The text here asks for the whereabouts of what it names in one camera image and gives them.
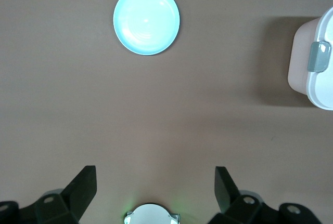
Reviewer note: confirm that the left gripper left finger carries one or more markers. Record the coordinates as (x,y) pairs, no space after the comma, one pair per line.
(78,192)

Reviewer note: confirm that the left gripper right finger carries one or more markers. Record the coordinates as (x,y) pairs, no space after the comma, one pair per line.
(229,195)

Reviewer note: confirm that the white lidded box grey latches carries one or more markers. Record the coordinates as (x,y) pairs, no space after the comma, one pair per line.
(301,60)

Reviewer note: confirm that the brown table mat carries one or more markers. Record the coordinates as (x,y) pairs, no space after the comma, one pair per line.
(166,120)

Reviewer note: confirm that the light blue round plate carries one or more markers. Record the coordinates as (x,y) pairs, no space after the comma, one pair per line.
(145,21)

